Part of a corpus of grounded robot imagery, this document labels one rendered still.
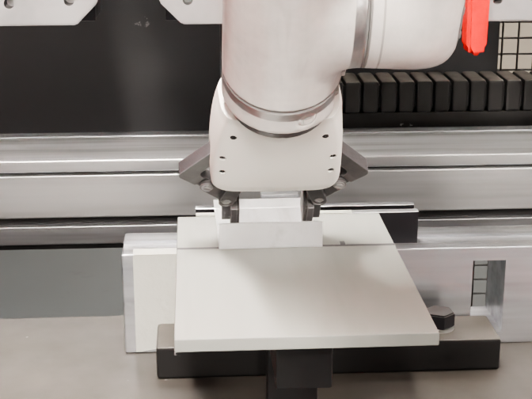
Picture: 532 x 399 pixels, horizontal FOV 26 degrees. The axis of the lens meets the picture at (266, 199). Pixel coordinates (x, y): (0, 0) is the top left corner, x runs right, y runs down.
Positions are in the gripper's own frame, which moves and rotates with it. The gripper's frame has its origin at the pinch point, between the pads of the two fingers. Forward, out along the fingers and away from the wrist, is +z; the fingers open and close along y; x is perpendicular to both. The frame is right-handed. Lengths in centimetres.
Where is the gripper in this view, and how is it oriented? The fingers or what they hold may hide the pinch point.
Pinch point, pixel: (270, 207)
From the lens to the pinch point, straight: 95.8
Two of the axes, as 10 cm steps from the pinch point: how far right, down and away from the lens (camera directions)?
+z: -0.4, 5.4, 8.4
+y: -10.0, 0.2, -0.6
